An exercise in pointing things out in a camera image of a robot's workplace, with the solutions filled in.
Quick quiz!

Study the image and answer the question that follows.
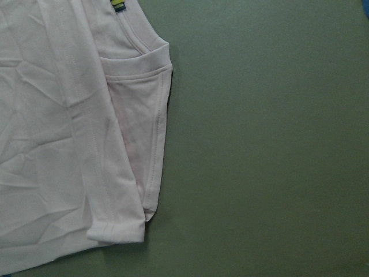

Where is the pink Snoopy t-shirt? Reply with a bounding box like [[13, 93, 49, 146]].
[[1, 1, 172, 275]]

